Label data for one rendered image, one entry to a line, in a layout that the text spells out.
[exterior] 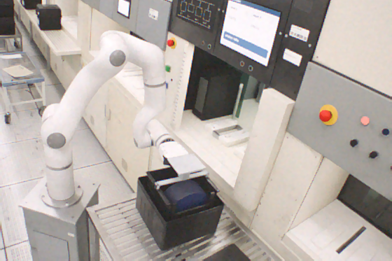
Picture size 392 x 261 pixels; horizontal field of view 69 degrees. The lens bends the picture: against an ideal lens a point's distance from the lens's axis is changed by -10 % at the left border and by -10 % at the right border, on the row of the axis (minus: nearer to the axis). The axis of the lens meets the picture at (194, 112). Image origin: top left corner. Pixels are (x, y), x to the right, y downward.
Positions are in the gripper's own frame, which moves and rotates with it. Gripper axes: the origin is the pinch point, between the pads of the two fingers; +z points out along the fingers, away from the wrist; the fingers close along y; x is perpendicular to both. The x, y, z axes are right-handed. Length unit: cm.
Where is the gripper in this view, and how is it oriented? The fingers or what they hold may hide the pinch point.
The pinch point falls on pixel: (185, 167)
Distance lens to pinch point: 123.1
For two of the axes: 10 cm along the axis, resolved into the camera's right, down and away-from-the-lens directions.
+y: -8.5, 1.1, -5.2
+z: 5.0, 4.8, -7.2
